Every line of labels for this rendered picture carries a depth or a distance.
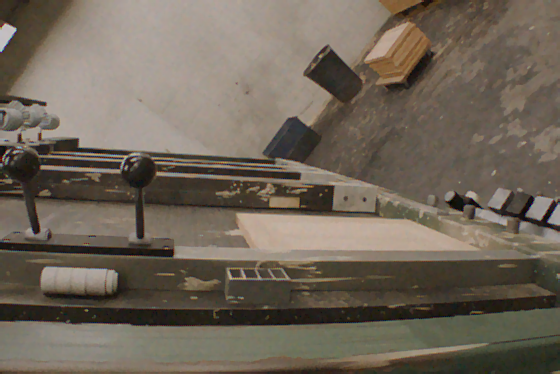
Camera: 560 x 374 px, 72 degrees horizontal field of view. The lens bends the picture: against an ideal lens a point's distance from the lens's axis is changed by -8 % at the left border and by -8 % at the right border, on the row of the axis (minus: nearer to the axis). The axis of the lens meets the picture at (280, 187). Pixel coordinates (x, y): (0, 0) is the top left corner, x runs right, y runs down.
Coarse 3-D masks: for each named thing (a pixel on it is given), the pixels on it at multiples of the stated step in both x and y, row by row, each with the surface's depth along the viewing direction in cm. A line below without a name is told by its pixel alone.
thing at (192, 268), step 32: (0, 256) 43; (32, 256) 43; (64, 256) 44; (96, 256) 45; (128, 256) 46; (192, 256) 48; (224, 256) 49; (256, 256) 51; (288, 256) 52; (320, 256) 53; (352, 256) 54; (384, 256) 55; (416, 256) 56; (448, 256) 57; (480, 256) 59; (512, 256) 60; (128, 288) 46; (160, 288) 47; (192, 288) 48; (224, 288) 49; (320, 288) 52; (352, 288) 53; (384, 288) 54
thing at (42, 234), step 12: (12, 156) 38; (24, 156) 38; (36, 156) 40; (12, 168) 38; (24, 168) 38; (36, 168) 39; (12, 180) 39; (24, 180) 39; (24, 192) 41; (36, 216) 44; (36, 228) 44
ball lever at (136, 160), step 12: (132, 156) 41; (144, 156) 41; (120, 168) 41; (132, 168) 41; (144, 168) 41; (156, 168) 42; (132, 180) 41; (144, 180) 41; (132, 240) 47; (144, 240) 48
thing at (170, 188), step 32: (0, 192) 92; (64, 192) 95; (96, 192) 97; (128, 192) 99; (160, 192) 101; (192, 192) 102; (224, 192) 104; (256, 192) 106; (288, 192) 108; (320, 192) 110; (352, 192) 112
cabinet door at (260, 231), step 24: (240, 216) 85; (264, 216) 87; (288, 216) 89; (312, 216) 91; (264, 240) 67; (288, 240) 69; (312, 240) 71; (336, 240) 72; (360, 240) 74; (384, 240) 75; (408, 240) 77; (432, 240) 77; (456, 240) 78
